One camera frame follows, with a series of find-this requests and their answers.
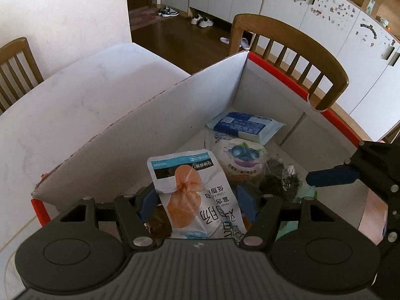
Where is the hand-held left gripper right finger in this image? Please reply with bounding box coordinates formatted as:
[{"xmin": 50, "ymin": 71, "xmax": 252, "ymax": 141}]
[{"xmin": 236, "ymin": 185, "xmax": 339, "ymax": 252}]

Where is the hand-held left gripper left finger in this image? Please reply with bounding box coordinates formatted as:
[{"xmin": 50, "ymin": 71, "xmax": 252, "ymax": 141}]
[{"xmin": 59, "ymin": 184, "xmax": 157, "ymax": 251}]

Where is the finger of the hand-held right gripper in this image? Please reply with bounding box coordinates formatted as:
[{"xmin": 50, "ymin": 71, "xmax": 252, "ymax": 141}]
[
  {"xmin": 306, "ymin": 140, "xmax": 400, "ymax": 195},
  {"xmin": 379, "ymin": 194, "xmax": 400, "ymax": 251}
]

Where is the dark seaweed snack wrapper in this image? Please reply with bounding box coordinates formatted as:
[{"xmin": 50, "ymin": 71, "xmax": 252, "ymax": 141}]
[
  {"xmin": 259, "ymin": 156, "xmax": 302, "ymax": 201},
  {"xmin": 145, "ymin": 204, "xmax": 174, "ymax": 241}
]

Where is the blueberry bread pack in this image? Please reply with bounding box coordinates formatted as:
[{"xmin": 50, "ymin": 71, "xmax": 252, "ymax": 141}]
[{"xmin": 204, "ymin": 131, "xmax": 269, "ymax": 183}]

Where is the white chicken breast packet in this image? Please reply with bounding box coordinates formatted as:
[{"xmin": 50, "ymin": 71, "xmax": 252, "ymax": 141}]
[{"xmin": 147, "ymin": 150, "xmax": 247, "ymax": 246}]

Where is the red cardboard box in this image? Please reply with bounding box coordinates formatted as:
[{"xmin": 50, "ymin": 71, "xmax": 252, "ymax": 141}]
[{"xmin": 30, "ymin": 51, "xmax": 365, "ymax": 241}]

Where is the blue snack packet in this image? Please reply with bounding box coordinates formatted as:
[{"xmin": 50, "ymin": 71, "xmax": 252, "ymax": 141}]
[{"xmin": 206, "ymin": 111, "xmax": 286, "ymax": 146}]

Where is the white stickered cabinet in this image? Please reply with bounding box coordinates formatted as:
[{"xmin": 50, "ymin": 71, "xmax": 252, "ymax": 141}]
[{"xmin": 189, "ymin": 0, "xmax": 400, "ymax": 141}]

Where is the wooden dining chair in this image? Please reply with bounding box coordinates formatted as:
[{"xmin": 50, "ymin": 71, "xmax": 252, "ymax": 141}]
[
  {"xmin": 229, "ymin": 13, "xmax": 349, "ymax": 112},
  {"xmin": 0, "ymin": 37, "xmax": 44, "ymax": 113}
]

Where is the red doormat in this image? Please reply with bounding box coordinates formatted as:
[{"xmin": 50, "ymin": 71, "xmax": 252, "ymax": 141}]
[{"xmin": 129, "ymin": 6, "xmax": 163, "ymax": 29}]

